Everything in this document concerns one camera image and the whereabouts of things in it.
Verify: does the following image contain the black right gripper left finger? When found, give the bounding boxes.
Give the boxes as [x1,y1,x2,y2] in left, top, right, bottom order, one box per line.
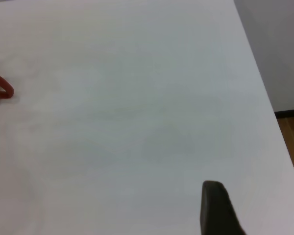
[199,180,247,235]

